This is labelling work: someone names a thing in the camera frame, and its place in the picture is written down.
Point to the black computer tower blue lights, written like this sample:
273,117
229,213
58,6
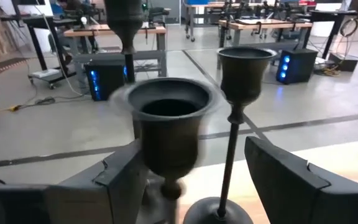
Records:
303,67
107,81

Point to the tall black candlestick holder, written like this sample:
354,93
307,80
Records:
124,21

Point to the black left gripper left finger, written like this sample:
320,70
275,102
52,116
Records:
73,202

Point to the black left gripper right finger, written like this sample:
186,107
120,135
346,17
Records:
291,193

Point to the wooden top workbench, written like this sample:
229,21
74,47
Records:
275,24
154,30

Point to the white power strip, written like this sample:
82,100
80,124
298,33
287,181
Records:
45,74

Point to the person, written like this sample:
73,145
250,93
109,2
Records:
70,4

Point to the black floor box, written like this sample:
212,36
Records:
343,63

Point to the short black candlestick holder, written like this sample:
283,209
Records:
169,146

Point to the black desk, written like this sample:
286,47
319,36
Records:
334,14
39,21

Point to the medium black candlestick holder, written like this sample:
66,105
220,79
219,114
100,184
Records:
242,77

